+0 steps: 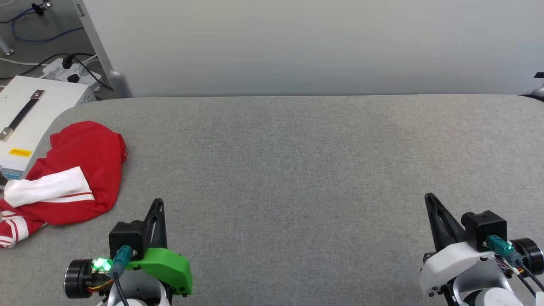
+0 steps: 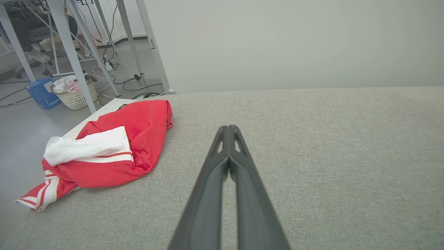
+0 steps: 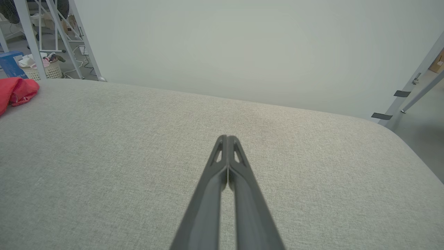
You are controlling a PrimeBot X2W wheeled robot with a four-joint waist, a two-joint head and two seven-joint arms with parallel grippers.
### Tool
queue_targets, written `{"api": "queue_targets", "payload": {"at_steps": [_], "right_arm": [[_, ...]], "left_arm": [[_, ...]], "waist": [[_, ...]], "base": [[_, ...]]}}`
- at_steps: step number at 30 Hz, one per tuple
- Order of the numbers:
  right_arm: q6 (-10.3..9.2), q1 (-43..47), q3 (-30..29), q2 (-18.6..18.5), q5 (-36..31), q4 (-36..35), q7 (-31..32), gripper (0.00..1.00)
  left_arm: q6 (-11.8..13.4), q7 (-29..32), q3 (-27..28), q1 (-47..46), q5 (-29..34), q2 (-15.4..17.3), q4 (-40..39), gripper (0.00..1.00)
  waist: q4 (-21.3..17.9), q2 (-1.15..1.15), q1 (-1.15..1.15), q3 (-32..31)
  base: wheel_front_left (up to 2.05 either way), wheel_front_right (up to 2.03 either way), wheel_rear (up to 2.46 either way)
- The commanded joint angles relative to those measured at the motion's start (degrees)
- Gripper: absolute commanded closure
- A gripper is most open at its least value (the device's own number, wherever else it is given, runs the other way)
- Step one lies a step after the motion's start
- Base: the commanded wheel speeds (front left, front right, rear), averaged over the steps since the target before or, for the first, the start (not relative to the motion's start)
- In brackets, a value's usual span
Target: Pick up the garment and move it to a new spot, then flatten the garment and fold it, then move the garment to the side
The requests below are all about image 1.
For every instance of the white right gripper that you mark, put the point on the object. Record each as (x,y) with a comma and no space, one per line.
(450,265)

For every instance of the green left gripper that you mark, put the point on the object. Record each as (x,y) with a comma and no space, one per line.
(170,265)

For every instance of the red and white shirt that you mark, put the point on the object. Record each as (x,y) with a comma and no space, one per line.
(89,148)

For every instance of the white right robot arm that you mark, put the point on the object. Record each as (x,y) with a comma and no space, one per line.
(493,295)

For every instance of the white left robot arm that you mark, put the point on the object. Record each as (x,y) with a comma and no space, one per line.
(140,293)

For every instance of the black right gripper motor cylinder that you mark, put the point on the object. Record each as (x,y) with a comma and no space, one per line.
(531,255)

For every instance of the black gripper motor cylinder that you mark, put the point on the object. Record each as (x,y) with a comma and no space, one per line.
(77,278)
(531,255)

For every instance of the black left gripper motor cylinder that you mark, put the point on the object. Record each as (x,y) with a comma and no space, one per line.
(77,278)

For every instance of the yellow warning sticker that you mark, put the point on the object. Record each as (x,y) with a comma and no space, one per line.
(20,152)

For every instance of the white power supply box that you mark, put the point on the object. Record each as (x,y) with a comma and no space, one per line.
(55,106)

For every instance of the white power strip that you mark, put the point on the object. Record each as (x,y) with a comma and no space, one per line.
(78,70)

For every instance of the black clamp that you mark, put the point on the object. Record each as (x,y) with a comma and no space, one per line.
(40,7)

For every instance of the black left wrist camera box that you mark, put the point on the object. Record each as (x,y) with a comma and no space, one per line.
(125,236)

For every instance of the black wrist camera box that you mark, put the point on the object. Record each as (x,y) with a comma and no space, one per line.
(125,236)
(484,227)

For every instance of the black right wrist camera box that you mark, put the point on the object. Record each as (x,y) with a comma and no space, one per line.
(484,227)

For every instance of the white partition post grey foot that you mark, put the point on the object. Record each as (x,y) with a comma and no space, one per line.
(106,55)

